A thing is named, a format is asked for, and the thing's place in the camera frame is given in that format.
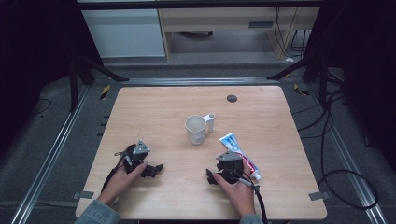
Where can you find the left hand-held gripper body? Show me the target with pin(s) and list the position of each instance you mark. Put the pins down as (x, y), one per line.
(134, 157)

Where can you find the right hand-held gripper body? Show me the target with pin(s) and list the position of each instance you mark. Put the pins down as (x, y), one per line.
(232, 168)

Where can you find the toothpaste tube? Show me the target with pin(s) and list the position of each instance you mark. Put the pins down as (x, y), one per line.
(230, 143)

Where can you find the person's right hand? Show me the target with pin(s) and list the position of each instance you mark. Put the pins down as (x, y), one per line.
(238, 196)

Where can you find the person's left hand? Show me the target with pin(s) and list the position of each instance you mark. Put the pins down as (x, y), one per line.
(120, 183)

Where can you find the grey tape piece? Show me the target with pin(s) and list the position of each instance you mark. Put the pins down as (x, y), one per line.
(83, 195)
(319, 196)

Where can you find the yellow black tape strip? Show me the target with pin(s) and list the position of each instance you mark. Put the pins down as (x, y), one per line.
(105, 92)
(300, 90)

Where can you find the black tripod stand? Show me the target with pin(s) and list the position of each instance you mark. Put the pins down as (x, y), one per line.
(74, 84)
(323, 74)

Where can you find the white cabinet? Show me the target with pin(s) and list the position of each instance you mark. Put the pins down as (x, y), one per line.
(124, 32)

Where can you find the aluminium floor rail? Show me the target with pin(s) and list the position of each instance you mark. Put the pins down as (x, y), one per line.
(348, 161)
(199, 81)
(49, 161)

